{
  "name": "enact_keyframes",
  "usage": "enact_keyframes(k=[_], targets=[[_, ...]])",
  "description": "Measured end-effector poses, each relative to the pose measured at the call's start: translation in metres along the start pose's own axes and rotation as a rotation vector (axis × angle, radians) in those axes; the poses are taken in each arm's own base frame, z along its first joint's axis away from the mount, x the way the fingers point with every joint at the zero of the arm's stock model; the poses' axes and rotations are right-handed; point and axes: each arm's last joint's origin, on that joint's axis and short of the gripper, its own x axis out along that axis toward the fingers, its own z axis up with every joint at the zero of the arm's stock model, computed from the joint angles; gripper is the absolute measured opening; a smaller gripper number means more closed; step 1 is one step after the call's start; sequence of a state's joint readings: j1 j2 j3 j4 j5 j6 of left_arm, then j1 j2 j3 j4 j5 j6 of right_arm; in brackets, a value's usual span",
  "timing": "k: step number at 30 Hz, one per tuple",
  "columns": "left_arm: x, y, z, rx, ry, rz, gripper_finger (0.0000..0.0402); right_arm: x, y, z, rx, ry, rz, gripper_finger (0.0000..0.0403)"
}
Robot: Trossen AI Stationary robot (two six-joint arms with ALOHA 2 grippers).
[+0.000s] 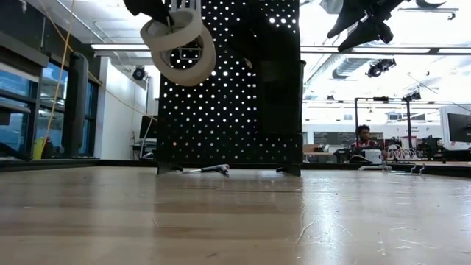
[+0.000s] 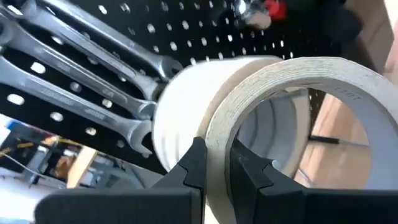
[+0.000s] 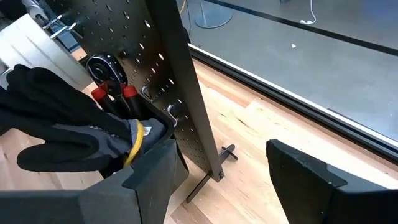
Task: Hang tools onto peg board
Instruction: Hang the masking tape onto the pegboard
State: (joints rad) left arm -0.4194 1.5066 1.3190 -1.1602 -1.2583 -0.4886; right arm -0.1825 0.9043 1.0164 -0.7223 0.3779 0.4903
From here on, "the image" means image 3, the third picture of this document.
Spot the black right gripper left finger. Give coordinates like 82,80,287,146
0,139,178,224

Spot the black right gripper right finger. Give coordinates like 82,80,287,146
266,139,398,224

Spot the black and grey work glove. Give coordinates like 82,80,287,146
0,63,169,175

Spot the black metal pegboard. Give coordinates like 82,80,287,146
46,0,239,205

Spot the grey round floor stand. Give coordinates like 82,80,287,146
194,0,233,29

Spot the white cable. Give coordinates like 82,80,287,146
300,0,317,26

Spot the silver wire hook rack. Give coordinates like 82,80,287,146
42,14,78,40

